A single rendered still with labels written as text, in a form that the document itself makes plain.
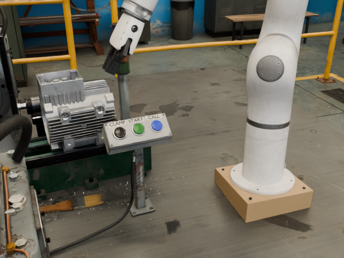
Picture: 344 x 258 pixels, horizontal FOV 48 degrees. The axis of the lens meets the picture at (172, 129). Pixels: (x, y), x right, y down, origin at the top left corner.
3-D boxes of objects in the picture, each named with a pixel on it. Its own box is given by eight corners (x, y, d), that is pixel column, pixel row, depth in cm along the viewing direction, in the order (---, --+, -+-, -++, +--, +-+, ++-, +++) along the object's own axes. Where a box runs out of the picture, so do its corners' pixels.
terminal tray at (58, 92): (44, 109, 109) (40, 85, 106) (39, 96, 118) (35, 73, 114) (86, 102, 113) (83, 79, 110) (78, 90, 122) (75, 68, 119)
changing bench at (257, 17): (302, 38, 624) (306, 11, 604) (314, 42, 596) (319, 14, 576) (222, 44, 589) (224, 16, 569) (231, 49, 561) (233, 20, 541)
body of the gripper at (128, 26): (153, 21, 105) (135, 59, 107) (141, 15, 113) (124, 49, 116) (129, 9, 101) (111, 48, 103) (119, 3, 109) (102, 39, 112)
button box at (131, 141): (107, 155, 99) (109, 148, 95) (101, 131, 102) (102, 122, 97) (168, 143, 105) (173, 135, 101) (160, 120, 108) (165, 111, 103)
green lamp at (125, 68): (116, 75, 148) (115, 63, 146) (112, 70, 153) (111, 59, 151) (131, 73, 150) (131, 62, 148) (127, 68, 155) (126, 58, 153)
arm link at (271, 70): (291, 116, 112) (301, 33, 103) (287, 141, 96) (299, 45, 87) (249, 111, 116) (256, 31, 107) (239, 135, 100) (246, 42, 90)
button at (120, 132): (115, 141, 97) (115, 138, 96) (112, 130, 98) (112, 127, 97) (126, 138, 98) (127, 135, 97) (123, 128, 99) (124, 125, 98)
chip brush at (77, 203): (32, 218, 108) (31, 216, 108) (32, 207, 113) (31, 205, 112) (105, 204, 114) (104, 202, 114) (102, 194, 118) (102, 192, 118)
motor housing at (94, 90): (54, 162, 112) (44, 102, 104) (44, 134, 128) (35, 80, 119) (119, 148, 120) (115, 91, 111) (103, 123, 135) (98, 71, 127)
